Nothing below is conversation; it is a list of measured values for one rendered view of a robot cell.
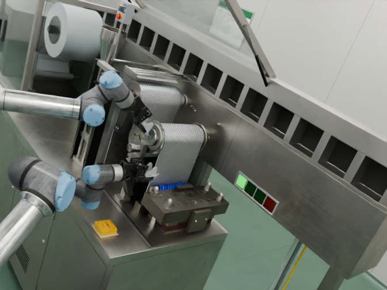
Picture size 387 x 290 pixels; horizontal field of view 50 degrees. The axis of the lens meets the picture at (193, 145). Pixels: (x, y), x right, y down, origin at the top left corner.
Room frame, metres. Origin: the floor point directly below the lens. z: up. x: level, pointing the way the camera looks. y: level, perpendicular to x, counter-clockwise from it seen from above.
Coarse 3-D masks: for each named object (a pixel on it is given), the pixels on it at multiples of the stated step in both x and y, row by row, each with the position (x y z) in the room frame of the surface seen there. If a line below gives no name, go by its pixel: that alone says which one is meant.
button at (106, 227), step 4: (104, 220) 1.45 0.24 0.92; (108, 220) 1.46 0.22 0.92; (96, 224) 1.41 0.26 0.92; (100, 224) 1.41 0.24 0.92; (104, 224) 1.42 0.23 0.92; (108, 224) 1.43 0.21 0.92; (112, 224) 1.44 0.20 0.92; (96, 228) 1.41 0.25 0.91; (100, 228) 1.39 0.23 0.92; (104, 228) 1.40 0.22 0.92; (108, 228) 1.41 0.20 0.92; (112, 228) 1.42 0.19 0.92; (116, 228) 1.43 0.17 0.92; (100, 232) 1.38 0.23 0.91; (104, 232) 1.38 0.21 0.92; (108, 232) 1.40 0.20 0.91; (112, 232) 1.41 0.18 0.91
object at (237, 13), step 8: (128, 0) 2.51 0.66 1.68; (136, 0) 2.51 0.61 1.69; (224, 0) 1.55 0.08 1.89; (232, 0) 1.54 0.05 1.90; (144, 8) 2.56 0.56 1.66; (232, 8) 1.55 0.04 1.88; (240, 8) 1.58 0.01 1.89; (160, 16) 2.44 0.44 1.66; (240, 16) 1.59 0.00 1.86; (240, 24) 1.61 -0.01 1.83; (248, 24) 1.63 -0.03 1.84; (248, 32) 1.63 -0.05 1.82; (248, 40) 1.67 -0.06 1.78; (256, 40) 1.69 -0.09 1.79; (256, 48) 1.70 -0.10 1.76; (232, 56) 2.00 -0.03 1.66; (256, 56) 1.70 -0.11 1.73; (264, 56) 1.75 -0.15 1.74; (248, 64) 1.92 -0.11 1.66; (264, 64) 1.77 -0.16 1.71; (264, 72) 1.82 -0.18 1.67; (272, 72) 1.82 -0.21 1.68; (264, 80) 1.77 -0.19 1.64
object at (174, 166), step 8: (160, 152) 1.67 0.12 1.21; (168, 152) 1.70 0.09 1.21; (176, 152) 1.73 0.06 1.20; (184, 152) 1.77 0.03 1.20; (192, 152) 1.81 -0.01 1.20; (160, 160) 1.68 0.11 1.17; (168, 160) 1.71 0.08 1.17; (176, 160) 1.75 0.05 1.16; (184, 160) 1.78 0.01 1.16; (192, 160) 1.82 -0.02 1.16; (160, 168) 1.69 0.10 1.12; (168, 168) 1.72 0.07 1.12; (176, 168) 1.76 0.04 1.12; (184, 168) 1.80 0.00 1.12; (192, 168) 1.83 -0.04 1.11; (160, 176) 1.70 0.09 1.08; (168, 176) 1.74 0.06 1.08; (176, 176) 1.77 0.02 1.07; (184, 176) 1.81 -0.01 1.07; (152, 184) 1.68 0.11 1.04
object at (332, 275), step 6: (210, 168) 2.13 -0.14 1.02; (204, 180) 2.13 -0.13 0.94; (330, 270) 1.52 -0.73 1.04; (324, 276) 1.53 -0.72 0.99; (330, 276) 1.51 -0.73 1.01; (336, 276) 1.50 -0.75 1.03; (342, 276) 1.50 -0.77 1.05; (324, 282) 1.52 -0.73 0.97; (330, 282) 1.51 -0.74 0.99; (336, 282) 1.49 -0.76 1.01; (342, 282) 1.53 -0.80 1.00; (318, 288) 1.52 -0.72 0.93; (324, 288) 1.51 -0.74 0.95; (330, 288) 1.50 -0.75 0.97; (336, 288) 1.51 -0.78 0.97
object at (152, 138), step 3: (150, 129) 1.70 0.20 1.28; (153, 129) 1.69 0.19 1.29; (150, 132) 1.69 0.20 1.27; (153, 132) 1.68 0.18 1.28; (156, 132) 1.68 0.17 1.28; (150, 135) 1.69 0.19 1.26; (153, 135) 1.68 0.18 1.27; (156, 135) 1.67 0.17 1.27; (147, 138) 1.70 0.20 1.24; (150, 138) 1.69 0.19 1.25; (153, 138) 1.67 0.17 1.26; (156, 138) 1.67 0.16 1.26; (147, 141) 1.69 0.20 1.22; (150, 141) 1.68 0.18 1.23; (153, 141) 1.67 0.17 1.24; (156, 141) 1.67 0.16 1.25; (150, 144) 1.68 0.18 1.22; (153, 144) 1.67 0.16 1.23
